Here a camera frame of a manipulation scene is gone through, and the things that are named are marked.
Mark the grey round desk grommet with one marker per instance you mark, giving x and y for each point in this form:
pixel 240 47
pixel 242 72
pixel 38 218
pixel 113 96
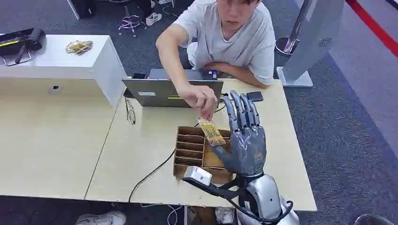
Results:
pixel 55 90

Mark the red floor tape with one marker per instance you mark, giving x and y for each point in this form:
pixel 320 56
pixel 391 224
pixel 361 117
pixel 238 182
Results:
pixel 376 28

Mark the black device with metal frame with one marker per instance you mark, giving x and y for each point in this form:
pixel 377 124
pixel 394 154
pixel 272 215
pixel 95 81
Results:
pixel 18 42

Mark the eyeglasses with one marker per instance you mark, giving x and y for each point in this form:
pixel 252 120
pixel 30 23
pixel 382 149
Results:
pixel 130 112

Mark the chrome pole with round base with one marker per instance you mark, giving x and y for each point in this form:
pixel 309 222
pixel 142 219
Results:
pixel 290 43

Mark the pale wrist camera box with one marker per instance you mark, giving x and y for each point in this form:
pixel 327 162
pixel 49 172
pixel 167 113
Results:
pixel 198 175

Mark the robot's grey right hand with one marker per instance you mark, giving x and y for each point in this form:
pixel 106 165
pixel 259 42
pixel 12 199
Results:
pixel 248 149

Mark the seated person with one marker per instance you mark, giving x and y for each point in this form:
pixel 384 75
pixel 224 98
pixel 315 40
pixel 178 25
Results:
pixel 236 46

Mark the silver floor kiosk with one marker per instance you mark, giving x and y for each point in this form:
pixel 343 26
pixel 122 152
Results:
pixel 314 37

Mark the wooden card box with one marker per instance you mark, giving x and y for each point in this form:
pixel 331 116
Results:
pixel 189 147

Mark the grey laptop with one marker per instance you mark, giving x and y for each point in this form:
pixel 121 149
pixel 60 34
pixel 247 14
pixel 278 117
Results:
pixel 161 91

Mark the small black flat device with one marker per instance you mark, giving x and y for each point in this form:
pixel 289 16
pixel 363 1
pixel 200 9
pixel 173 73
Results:
pixel 255 96

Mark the person's right hand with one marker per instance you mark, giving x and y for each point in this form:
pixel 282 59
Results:
pixel 197 94

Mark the black case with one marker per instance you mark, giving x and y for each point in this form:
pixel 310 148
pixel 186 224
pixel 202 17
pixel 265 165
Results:
pixel 84 7

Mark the dark grey round object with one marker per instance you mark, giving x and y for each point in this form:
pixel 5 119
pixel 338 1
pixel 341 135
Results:
pixel 373 220

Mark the white sneaker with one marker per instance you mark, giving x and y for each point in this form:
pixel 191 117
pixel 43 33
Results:
pixel 164 1
pixel 153 18
pixel 102 219

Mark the dark blue small box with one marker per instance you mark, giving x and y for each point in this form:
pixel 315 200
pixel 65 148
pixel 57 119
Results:
pixel 210 74

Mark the yellow printed card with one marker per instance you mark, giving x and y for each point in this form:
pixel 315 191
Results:
pixel 212 132

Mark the chrome stool base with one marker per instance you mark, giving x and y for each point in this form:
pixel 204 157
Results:
pixel 130 23

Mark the white cabinet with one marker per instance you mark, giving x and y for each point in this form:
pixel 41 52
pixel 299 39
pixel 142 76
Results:
pixel 102 62

